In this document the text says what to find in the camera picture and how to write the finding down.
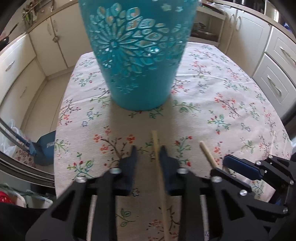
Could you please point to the teal perforated plastic basket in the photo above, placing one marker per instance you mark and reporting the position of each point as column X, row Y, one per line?
column 138, row 46

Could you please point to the white drawer unit right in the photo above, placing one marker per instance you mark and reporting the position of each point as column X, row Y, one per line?
column 264, row 50

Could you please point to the white lower cabinets back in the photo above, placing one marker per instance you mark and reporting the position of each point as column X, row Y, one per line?
column 60, row 39

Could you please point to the white drawer unit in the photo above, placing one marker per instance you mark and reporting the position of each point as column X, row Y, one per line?
column 21, row 77
column 264, row 50

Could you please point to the black wok on stove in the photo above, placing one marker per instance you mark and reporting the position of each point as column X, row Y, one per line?
column 5, row 41

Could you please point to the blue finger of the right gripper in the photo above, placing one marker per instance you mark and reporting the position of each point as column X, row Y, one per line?
column 243, row 167

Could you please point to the white drawer unit left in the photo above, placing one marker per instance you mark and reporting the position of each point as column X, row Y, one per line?
column 21, row 77

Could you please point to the floral tablecloth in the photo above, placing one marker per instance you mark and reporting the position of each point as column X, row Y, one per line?
column 212, row 100

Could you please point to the blue dustpan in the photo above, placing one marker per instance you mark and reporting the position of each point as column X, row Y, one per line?
column 43, row 149

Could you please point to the mop with blue clip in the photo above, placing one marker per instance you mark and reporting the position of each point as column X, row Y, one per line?
column 17, row 139

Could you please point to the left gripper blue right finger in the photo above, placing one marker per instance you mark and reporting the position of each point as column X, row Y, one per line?
column 171, row 177

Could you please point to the wall utensil rack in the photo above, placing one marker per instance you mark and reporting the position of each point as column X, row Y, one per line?
column 34, row 10

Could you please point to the white tiered storage cart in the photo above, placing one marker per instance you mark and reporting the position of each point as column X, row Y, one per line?
column 208, row 25

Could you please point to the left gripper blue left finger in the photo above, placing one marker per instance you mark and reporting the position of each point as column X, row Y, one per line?
column 127, row 166

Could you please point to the white plastic bag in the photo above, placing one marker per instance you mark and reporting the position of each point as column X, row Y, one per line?
column 10, row 144

